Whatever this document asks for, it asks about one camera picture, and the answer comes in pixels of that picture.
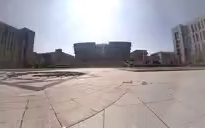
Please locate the wide dark block building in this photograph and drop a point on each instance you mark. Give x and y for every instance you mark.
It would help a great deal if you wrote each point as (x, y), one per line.
(101, 52)

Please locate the large white building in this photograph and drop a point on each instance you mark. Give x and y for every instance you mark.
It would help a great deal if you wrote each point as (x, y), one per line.
(198, 40)

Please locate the raised paved terrace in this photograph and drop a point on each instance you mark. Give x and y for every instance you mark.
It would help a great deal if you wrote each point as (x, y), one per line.
(176, 68)

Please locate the low dark building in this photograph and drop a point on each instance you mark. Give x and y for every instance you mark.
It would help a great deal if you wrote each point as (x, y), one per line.
(55, 58)

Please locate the low pale building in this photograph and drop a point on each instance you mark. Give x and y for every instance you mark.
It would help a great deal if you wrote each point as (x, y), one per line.
(163, 57)

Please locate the grey paved plaza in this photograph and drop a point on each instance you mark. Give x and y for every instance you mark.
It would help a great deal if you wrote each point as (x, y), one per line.
(130, 100)

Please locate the small grey building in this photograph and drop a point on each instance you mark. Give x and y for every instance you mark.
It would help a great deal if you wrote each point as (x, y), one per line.
(139, 56)

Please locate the tall grey building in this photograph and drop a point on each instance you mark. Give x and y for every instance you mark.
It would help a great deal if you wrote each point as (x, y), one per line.
(8, 43)

